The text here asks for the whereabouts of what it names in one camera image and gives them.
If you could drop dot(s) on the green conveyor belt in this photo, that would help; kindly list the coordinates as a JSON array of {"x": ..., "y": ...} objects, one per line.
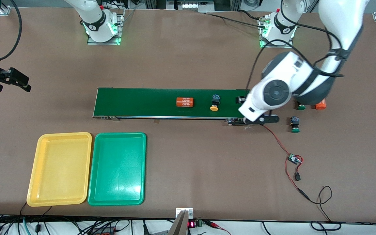
[{"x": 135, "y": 102}]

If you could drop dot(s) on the grey metal post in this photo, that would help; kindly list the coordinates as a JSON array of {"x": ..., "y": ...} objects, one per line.
[{"x": 179, "y": 227}]

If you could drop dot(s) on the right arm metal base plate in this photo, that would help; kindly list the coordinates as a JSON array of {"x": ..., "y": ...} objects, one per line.
[{"x": 121, "y": 27}]

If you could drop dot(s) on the small silver metal bracket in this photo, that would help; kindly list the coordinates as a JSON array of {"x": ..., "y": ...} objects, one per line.
[{"x": 179, "y": 210}]

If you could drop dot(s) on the small green circuit board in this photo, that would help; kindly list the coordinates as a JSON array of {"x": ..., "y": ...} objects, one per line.
[{"x": 293, "y": 159}]

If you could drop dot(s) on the red clip lead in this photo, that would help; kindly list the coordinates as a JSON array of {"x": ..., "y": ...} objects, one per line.
[{"x": 212, "y": 224}]

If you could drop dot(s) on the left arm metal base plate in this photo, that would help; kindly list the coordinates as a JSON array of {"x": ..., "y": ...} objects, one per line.
[{"x": 268, "y": 46}]

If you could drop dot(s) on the yellow plastic tray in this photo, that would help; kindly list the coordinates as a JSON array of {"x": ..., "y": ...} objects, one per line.
[{"x": 60, "y": 182}]

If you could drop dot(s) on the green plastic tray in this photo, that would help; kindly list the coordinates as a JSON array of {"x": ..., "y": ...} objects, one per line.
[{"x": 117, "y": 182}]

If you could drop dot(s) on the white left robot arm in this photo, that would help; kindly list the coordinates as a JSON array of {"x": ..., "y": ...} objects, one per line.
[{"x": 338, "y": 19}]

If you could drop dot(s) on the green push button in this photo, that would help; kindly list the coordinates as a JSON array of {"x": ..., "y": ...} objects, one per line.
[
  {"x": 295, "y": 130},
  {"x": 301, "y": 107}
]

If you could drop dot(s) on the red digit display module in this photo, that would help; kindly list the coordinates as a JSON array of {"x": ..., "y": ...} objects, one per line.
[{"x": 193, "y": 224}]

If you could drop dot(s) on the grey device with lights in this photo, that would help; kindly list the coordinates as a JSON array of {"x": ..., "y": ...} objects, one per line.
[{"x": 191, "y": 6}]

